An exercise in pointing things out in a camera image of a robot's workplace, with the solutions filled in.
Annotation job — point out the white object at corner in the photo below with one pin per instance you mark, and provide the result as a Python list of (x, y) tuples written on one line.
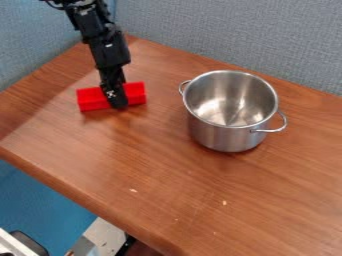
[(11, 246)]

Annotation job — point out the stainless steel pot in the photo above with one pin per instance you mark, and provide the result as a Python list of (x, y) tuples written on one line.
[(232, 109)]

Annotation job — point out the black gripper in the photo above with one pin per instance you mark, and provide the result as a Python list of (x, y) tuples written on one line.
[(89, 18)]

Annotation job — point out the red rectangular block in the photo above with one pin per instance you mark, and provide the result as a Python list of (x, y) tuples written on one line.
[(91, 98)]

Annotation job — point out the white table leg bracket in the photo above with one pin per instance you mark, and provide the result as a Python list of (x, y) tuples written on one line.
[(101, 240)]

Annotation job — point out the black chair part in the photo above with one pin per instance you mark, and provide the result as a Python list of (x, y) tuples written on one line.
[(29, 242)]

